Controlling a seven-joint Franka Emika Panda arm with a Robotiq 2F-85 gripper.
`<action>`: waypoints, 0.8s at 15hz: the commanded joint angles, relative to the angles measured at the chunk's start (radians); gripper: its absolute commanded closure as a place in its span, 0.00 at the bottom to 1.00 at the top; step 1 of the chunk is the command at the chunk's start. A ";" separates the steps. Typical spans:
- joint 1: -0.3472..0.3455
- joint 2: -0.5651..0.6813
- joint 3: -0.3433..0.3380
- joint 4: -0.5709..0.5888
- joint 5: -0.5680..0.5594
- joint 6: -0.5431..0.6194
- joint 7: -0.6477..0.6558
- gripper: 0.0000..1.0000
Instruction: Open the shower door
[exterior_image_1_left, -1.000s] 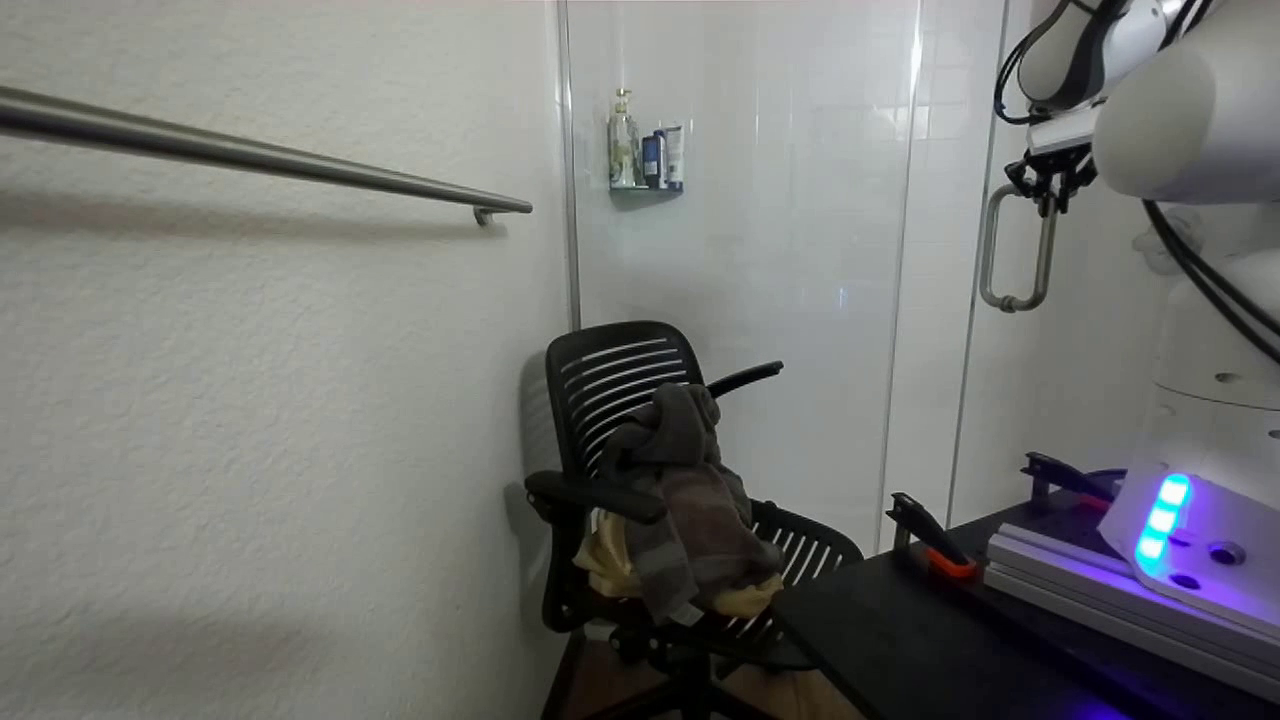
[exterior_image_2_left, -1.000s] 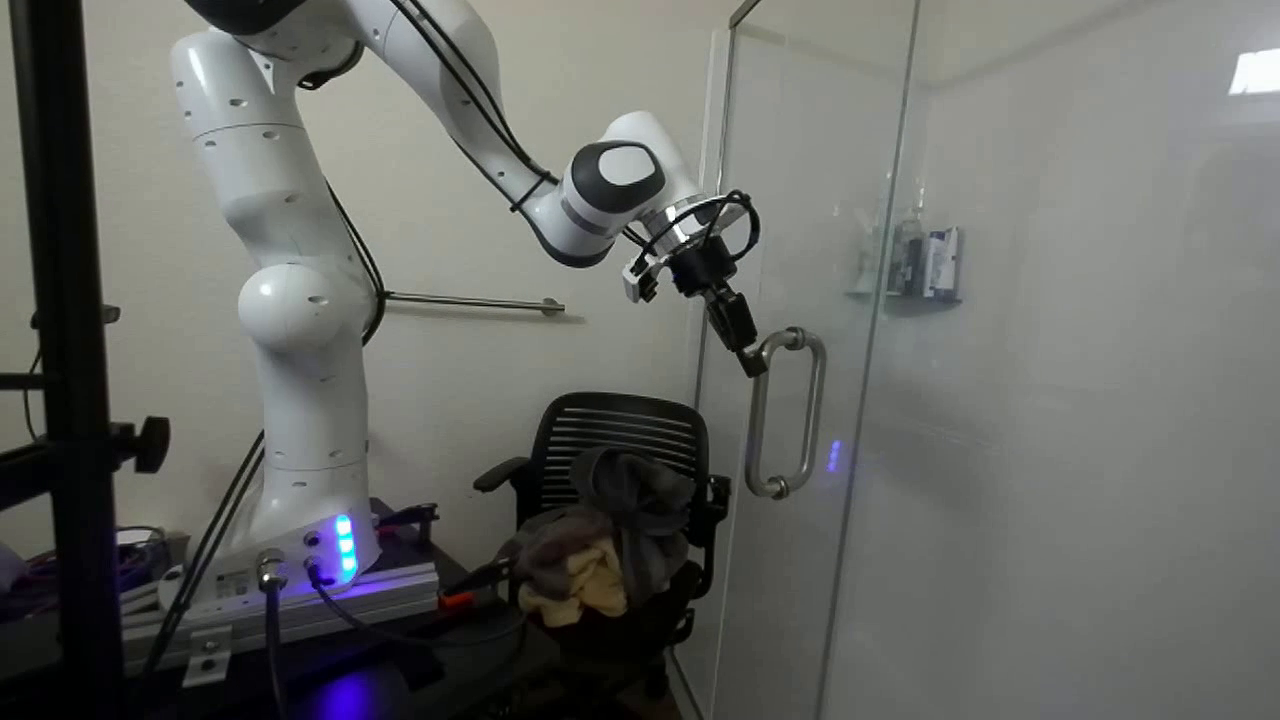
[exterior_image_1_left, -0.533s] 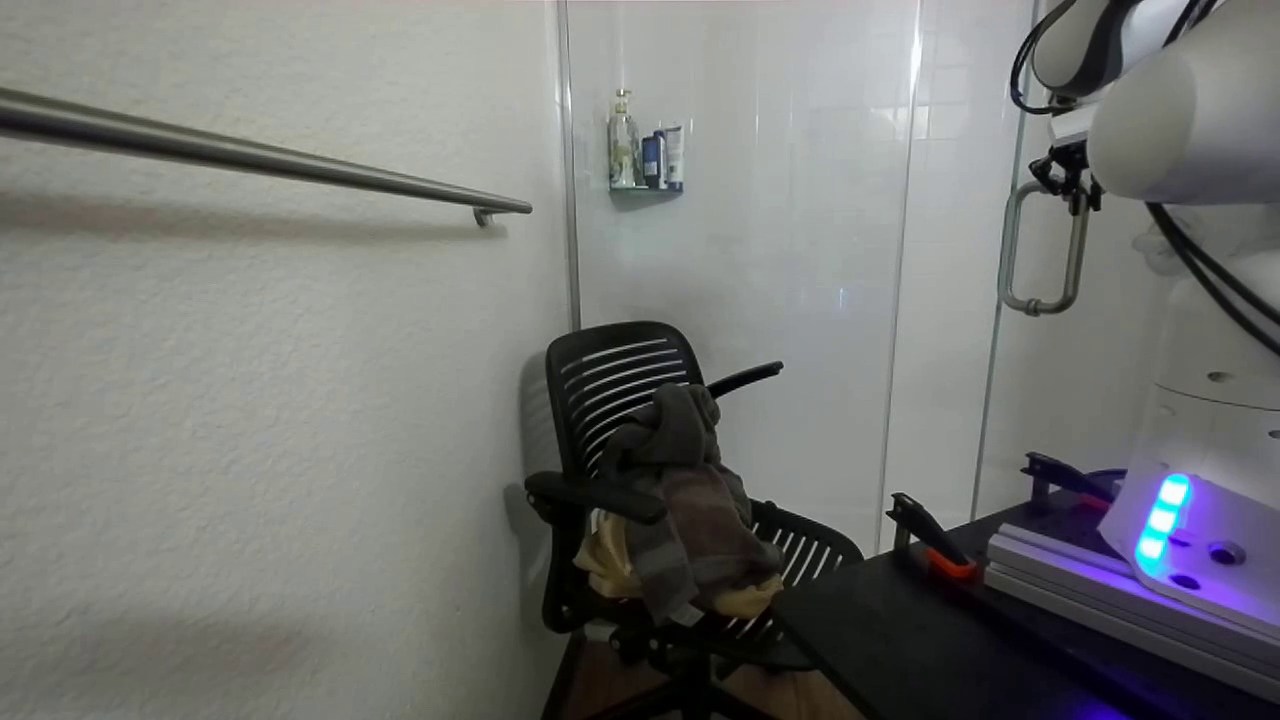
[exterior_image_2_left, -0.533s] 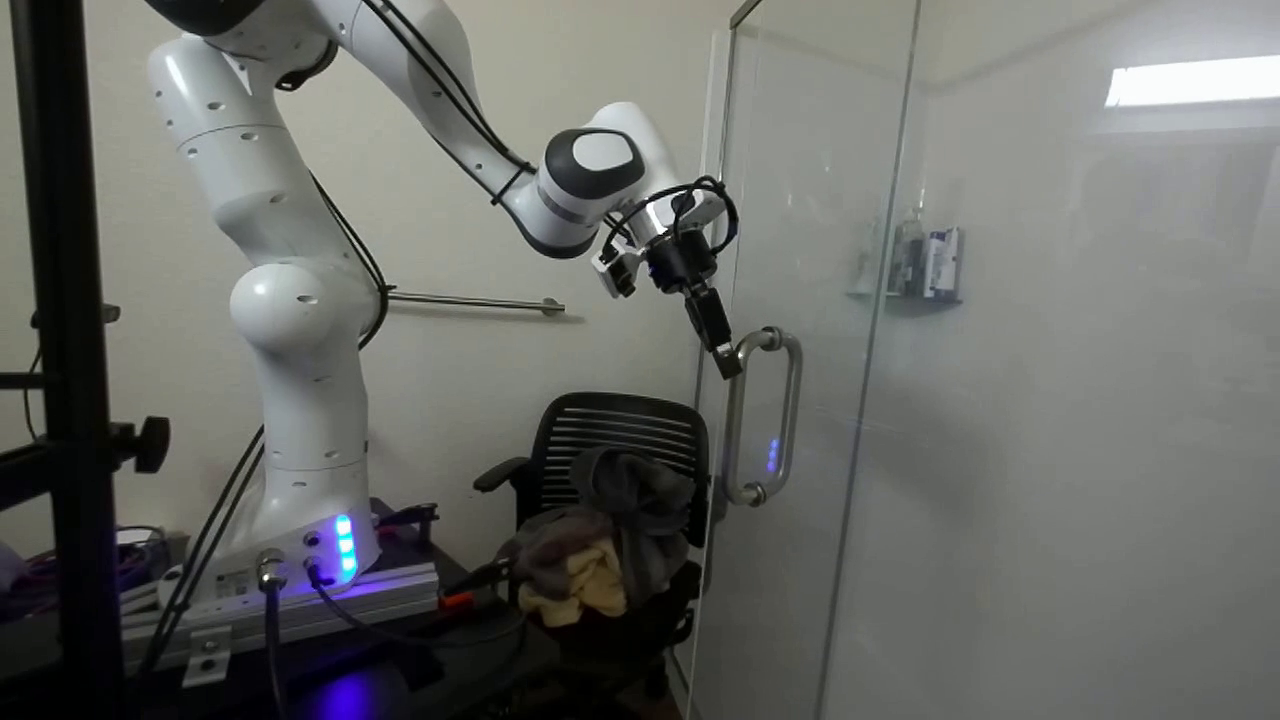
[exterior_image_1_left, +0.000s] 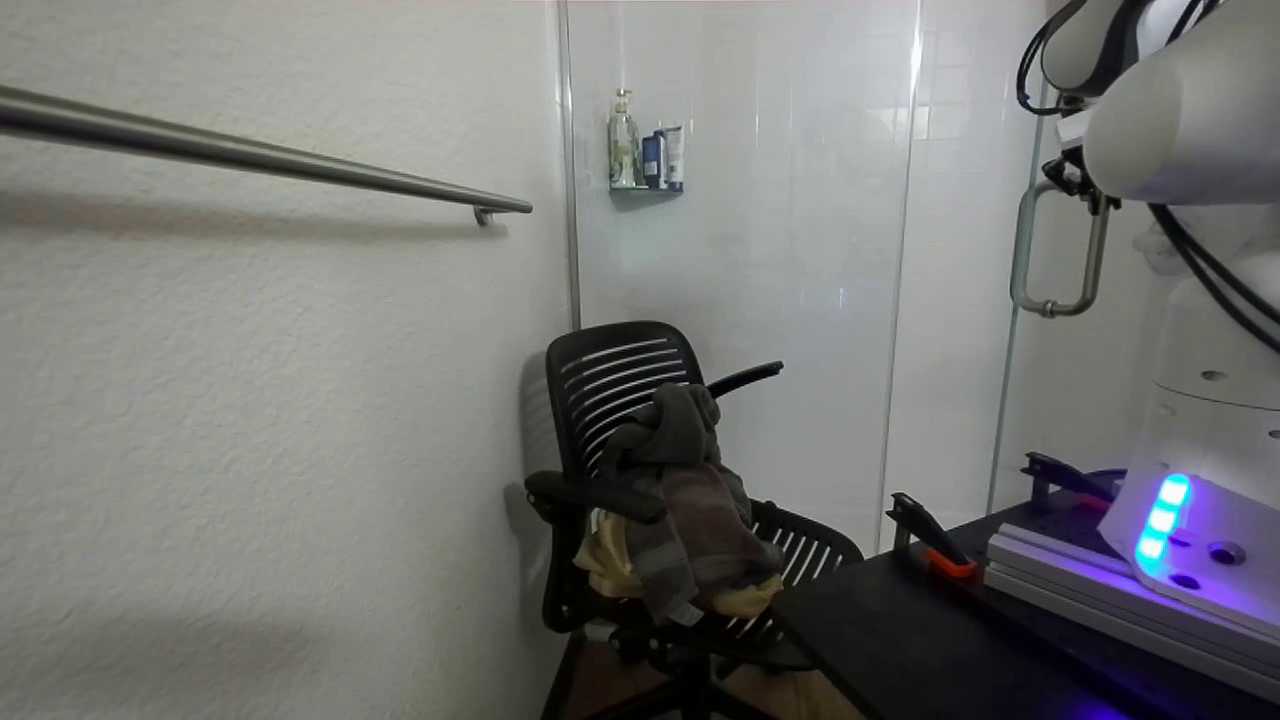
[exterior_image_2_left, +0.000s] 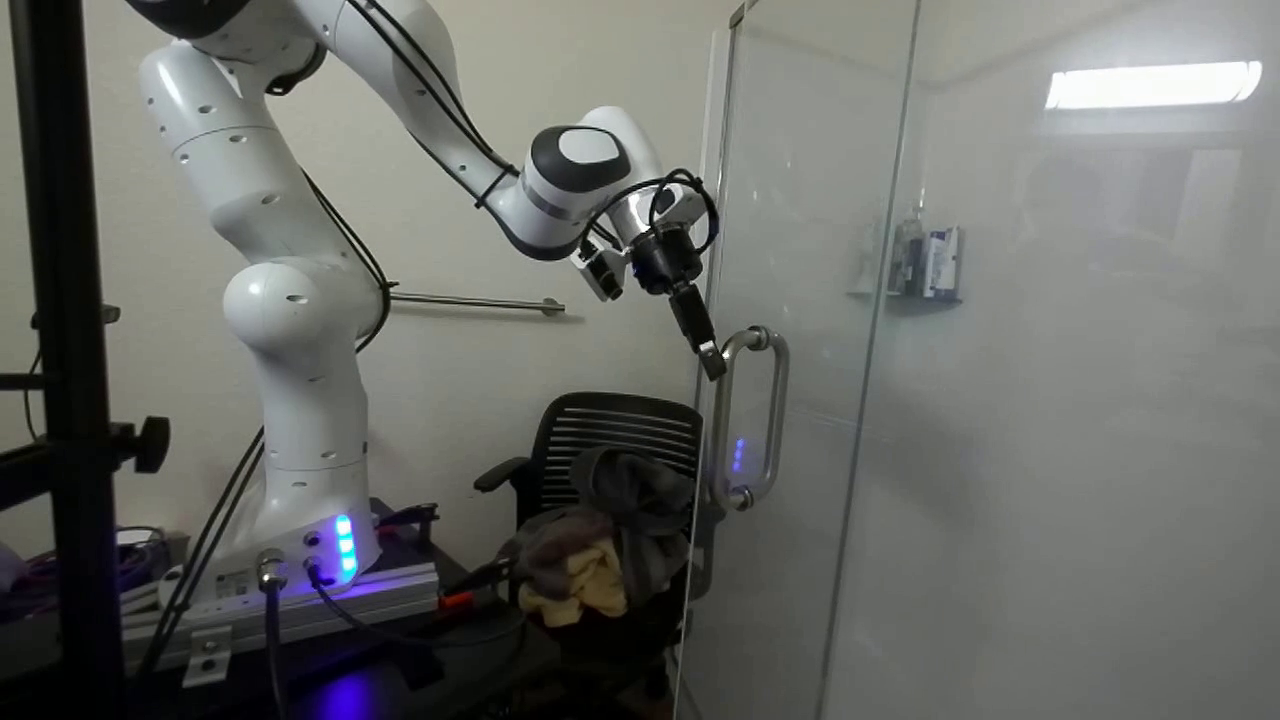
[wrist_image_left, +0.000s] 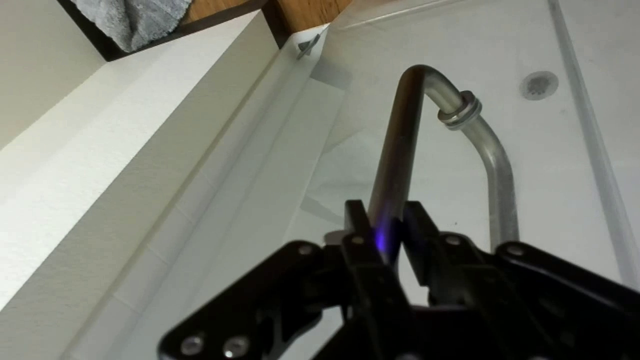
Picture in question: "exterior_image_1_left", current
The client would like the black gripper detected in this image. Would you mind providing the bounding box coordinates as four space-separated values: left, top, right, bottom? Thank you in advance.
1039 144 1119 221

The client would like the glass shower door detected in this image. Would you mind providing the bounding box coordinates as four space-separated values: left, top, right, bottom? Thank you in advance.
982 0 1179 519

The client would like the fixed glass shower panel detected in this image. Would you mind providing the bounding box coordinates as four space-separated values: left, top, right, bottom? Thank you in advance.
556 0 926 558

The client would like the shower caddy shelf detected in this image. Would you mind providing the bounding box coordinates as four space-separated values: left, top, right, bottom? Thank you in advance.
603 175 692 216

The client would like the white soap bottle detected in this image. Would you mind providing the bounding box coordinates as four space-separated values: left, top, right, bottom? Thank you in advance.
603 77 642 191

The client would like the black mesh office chair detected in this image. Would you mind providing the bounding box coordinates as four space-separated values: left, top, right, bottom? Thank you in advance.
521 316 868 720

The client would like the dark grey cloth pile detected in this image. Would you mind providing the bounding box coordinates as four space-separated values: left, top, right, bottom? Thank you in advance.
585 378 787 629

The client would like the metal towel bar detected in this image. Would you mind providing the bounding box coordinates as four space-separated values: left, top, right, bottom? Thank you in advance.
0 81 541 232

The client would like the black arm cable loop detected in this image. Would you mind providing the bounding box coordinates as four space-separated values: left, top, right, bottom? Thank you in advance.
1011 0 1096 119

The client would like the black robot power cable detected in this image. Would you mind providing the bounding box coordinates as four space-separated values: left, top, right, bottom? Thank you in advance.
1145 196 1280 360

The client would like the orange handled clamp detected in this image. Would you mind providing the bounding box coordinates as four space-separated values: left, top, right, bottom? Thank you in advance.
884 487 987 593

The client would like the wall mounted small box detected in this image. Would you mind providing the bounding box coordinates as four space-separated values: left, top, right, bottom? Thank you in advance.
635 124 692 191

